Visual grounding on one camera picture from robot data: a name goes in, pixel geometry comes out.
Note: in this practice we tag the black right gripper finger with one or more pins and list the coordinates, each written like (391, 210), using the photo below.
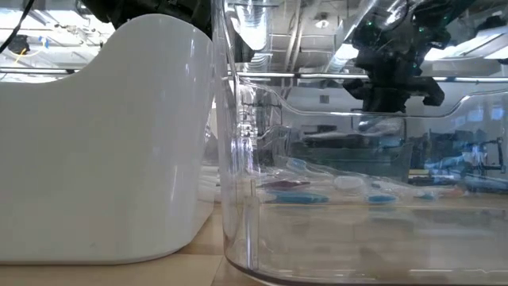
(369, 91)
(424, 93)

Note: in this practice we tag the white plastic bin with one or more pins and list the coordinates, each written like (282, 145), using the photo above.
(99, 159)

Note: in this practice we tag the teal plastic bin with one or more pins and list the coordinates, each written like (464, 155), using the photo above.
(357, 163)

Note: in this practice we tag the dark purple wrapped toothbrush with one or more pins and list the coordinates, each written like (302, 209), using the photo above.
(285, 184)

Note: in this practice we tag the black ceiling-hung device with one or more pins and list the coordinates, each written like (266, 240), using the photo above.
(18, 43)

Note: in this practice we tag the grey horizontal rail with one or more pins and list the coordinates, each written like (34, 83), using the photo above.
(317, 75)

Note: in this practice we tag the silver ventilation duct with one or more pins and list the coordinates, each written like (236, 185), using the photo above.
(254, 28)

